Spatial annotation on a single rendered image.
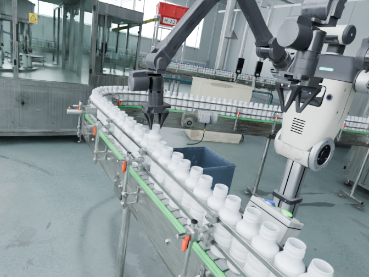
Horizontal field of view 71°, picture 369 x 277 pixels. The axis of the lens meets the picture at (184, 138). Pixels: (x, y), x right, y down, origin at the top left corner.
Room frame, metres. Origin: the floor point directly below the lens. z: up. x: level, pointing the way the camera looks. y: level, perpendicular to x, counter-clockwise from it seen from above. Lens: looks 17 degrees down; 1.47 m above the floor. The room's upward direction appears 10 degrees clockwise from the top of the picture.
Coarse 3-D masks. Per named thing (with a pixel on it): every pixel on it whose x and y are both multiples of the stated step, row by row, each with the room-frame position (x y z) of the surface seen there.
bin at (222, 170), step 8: (184, 152) 1.57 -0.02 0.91; (192, 152) 1.60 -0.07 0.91; (200, 152) 1.64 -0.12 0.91; (208, 152) 1.62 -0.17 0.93; (192, 160) 1.61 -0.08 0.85; (200, 160) 1.65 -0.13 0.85; (208, 160) 1.60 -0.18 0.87; (216, 160) 1.54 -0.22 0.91; (224, 160) 1.48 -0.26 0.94; (208, 168) 1.29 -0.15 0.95; (216, 168) 1.32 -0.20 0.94; (224, 168) 1.36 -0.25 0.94; (232, 168) 1.40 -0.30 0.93; (216, 176) 1.33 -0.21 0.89; (224, 176) 1.37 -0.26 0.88; (232, 176) 1.41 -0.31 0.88; (224, 184) 1.38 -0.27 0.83
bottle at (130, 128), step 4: (128, 120) 1.17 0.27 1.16; (132, 120) 1.19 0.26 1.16; (128, 124) 1.16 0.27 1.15; (132, 124) 1.16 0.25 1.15; (128, 128) 1.16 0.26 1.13; (132, 128) 1.16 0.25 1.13; (128, 132) 1.15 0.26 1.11; (124, 140) 1.16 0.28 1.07; (128, 140) 1.14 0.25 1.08; (124, 144) 1.15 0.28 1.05; (128, 144) 1.14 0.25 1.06; (128, 148) 1.14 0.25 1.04; (124, 152) 1.15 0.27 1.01
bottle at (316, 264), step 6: (312, 264) 0.40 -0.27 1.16; (318, 264) 0.41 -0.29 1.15; (324, 264) 0.41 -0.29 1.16; (312, 270) 0.39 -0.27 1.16; (318, 270) 0.38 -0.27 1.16; (324, 270) 0.40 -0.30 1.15; (330, 270) 0.39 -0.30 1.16; (300, 276) 0.41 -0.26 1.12; (306, 276) 0.40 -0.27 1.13; (312, 276) 0.39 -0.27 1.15; (318, 276) 0.38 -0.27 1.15; (324, 276) 0.38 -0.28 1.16; (330, 276) 0.38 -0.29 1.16
